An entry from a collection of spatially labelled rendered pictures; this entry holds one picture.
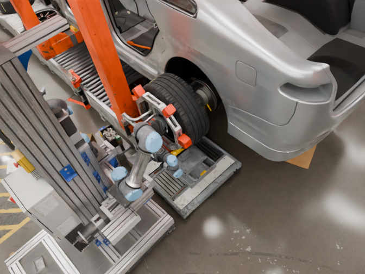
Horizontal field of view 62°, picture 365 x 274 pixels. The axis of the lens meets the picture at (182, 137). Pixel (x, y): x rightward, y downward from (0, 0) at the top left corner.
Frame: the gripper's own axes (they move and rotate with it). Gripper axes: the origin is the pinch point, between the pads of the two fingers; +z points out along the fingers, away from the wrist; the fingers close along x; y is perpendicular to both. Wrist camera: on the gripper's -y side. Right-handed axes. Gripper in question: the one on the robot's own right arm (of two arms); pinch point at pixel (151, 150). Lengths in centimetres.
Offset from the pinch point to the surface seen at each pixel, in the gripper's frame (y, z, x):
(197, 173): -68, -8, -38
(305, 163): -82, -74, -128
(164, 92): 34.4, 11.3, -31.3
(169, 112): 30.5, -4.9, -21.7
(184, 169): -60, 0, -28
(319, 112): 49, -92, -74
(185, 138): 5.5, -15.5, -24.7
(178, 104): 28.2, -1.7, -34.1
